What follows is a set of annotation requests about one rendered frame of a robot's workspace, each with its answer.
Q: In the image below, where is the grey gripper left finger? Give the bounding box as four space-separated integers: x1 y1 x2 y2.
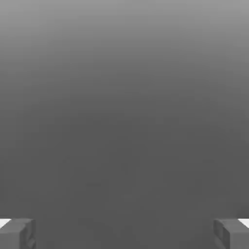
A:
0 217 37 249

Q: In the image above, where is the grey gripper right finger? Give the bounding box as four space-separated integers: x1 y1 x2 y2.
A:
213 217 249 249

